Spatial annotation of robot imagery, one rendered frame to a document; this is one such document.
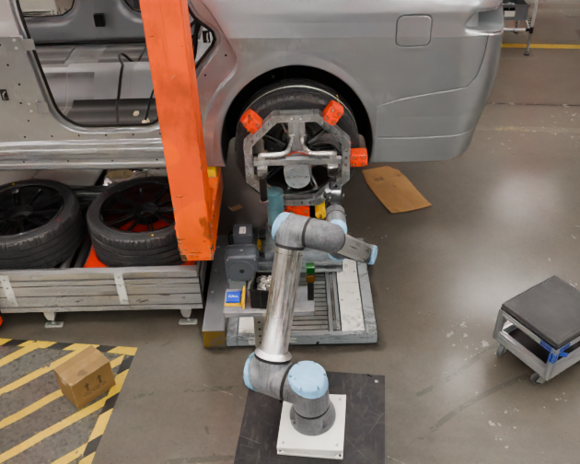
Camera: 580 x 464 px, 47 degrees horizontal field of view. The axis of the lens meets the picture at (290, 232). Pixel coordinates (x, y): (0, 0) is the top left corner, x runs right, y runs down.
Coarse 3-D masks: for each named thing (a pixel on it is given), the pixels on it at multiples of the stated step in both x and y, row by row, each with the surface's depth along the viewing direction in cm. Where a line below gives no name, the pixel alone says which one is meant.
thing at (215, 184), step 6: (210, 180) 359; (216, 180) 359; (222, 180) 378; (210, 186) 355; (216, 186) 355; (222, 186) 377; (210, 192) 341; (216, 192) 351; (222, 192) 376; (216, 198) 350; (216, 204) 349; (216, 210) 349; (216, 216) 348; (216, 222) 348; (216, 228) 347
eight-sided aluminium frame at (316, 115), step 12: (264, 120) 329; (276, 120) 324; (288, 120) 325; (300, 120) 325; (312, 120) 324; (264, 132) 329; (336, 132) 329; (252, 144) 333; (348, 144) 333; (252, 156) 342; (348, 156) 337; (252, 168) 341; (348, 168) 342; (252, 180) 345; (336, 180) 347; (288, 204) 355; (300, 204) 355; (312, 204) 355
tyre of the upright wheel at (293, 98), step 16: (288, 80) 341; (304, 80) 341; (256, 96) 344; (272, 96) 333; (288, 96) 328; (304, 96) 327; (320, 96) 333; (336, 96) 342; (240, 112) 354; (256, 112) 331; (352, 112) 351; (240, 128) 338; (352, 128) 337; (240, 144) 342; (352, 144) 342; (240, 160) 348
